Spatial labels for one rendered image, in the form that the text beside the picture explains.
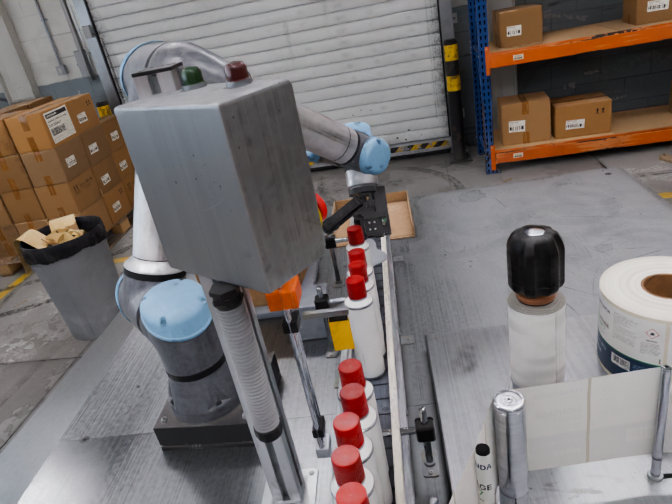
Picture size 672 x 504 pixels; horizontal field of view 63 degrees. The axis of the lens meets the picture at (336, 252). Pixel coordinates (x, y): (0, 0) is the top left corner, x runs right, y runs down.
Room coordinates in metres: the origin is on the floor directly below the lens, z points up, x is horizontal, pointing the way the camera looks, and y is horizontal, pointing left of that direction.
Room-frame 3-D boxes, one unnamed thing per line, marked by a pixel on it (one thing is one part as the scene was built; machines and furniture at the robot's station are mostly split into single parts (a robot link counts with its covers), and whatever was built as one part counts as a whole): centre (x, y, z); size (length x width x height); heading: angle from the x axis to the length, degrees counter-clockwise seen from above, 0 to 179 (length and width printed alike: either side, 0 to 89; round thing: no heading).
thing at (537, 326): (0.70, -0.29, 1.03); 0.09 x 0.09 x 0.30
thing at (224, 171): (0.56, 0.10, 1.38); 0.17 x 0.10 x 0.19; 47
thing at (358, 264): (0.89, -0.03, 0.98); 0.05 x 0.05 x 0.20
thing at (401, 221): (1.65, -0.14, 0.85); 0.30 x 0.26 x 0.04; 172
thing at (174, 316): (0.85, 0.30, 1.06); 0.13 x 0.12 x 0.14; 34
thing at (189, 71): (0.60, 0.11, 1.49); 0.03 x 0.03 x 0.02
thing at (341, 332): (0.66, 0.02, 1.09); 0.03 x 0.01 x 0.06; 82
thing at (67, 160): (4.49, 2.10, 0.57); 1.20 x 0.85 x 1.14; 171
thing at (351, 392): (0.55, 0.02, 0.98); 0.05 x 0.05 x 0.20
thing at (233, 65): (0.56, 0.06, 1.49); 0.03 x 0.03 x 0.02
